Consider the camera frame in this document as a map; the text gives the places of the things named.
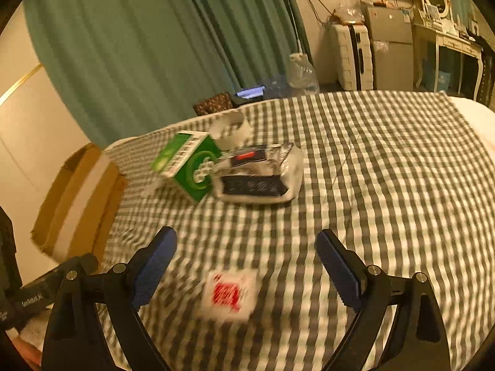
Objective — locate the floral black tissue pack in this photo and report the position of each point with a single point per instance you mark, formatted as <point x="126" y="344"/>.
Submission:
<point x="262" y="174"/>

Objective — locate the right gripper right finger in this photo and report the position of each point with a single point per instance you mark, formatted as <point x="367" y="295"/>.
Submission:
<point x="417" y="338"/>

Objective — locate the green white 666 box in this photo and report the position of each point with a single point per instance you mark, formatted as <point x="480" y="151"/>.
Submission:
<point x="185" y="164"/>

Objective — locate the brown cardboard box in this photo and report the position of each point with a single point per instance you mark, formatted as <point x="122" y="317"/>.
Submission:
<point x="79" y="209"/>

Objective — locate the grey mini fridge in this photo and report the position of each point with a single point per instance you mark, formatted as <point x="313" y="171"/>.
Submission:
<point x="392" y="48"/>

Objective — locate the white dressing table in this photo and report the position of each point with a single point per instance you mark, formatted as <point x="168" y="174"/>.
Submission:
<point x="447" y="62"/>

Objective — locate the white hard suitcase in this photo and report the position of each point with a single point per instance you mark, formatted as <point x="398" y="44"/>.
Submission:
<point x="353" y="57"/>

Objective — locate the white red printed packet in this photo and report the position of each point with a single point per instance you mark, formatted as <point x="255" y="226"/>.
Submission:
<point x="229" y="296"/>

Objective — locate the person's left hand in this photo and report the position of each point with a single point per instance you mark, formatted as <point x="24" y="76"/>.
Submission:
<point x="29" y="353"/>

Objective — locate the green curtain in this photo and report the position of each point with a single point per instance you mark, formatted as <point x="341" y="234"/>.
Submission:
<point x="126" y="67"/>

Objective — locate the brown patterned stool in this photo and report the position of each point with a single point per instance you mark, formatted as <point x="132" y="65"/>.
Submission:
<point x="215" y="104"/>

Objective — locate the large clear water jug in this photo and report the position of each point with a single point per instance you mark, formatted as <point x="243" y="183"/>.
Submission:
<point x="301" y="75"/>

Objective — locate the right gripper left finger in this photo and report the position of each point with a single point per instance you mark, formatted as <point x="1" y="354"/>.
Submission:
<point x="74" y="338"/>

